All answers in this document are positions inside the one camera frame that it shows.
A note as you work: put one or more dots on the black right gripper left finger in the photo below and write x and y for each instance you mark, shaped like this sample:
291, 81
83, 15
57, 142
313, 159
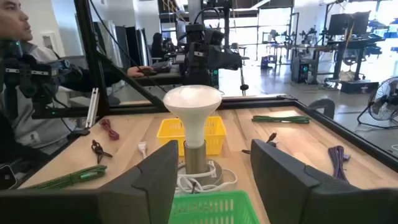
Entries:
93, 205

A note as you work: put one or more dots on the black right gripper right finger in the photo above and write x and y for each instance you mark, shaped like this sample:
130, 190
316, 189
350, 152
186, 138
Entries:
311, 199

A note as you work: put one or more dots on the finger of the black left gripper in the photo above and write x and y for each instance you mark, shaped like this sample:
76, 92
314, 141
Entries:
228, 60

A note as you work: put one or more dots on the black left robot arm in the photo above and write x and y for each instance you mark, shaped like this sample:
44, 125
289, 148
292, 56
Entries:
200, 77

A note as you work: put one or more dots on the wooden stick black knob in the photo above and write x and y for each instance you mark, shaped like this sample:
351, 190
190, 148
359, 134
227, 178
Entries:
244, 87

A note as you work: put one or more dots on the person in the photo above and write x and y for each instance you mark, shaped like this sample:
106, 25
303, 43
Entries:
12, 18
157, 46

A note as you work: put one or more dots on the black side table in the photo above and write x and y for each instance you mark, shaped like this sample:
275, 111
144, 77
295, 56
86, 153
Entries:
155, 79

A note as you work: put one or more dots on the person's hand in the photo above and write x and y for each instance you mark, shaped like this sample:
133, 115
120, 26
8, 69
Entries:
140, 71

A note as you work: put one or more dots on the black computer tower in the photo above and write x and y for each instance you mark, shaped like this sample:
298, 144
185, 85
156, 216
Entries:
300, 70

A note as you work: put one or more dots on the small black device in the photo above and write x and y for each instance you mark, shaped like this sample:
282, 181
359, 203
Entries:
77, 133

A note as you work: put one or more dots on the yellow plastic basket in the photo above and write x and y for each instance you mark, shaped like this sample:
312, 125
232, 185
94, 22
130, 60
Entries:
217, 137

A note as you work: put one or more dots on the black smartphone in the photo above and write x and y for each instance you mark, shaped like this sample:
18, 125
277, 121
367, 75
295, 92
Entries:
6, 177

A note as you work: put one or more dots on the dark grey chair back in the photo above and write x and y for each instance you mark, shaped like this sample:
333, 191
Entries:
321, 105

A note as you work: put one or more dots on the green plastic basket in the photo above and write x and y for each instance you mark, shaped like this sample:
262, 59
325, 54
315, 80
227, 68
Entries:
214, 208

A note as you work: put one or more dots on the black standing desk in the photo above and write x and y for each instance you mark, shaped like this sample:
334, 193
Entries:
345, 46

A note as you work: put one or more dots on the black floor fan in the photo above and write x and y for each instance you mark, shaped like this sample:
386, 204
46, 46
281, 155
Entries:
384, 102

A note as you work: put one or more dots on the black floor box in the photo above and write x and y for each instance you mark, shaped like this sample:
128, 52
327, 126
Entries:
359, 87

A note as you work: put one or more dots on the black computer monitor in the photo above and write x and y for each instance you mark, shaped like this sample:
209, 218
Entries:
348, 23

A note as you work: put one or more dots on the white metal bracket strip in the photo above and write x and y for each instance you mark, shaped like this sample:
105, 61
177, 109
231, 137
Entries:
92, 107

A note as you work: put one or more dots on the black aluminium rig frame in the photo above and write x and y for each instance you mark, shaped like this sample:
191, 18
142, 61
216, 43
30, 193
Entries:
93, 62

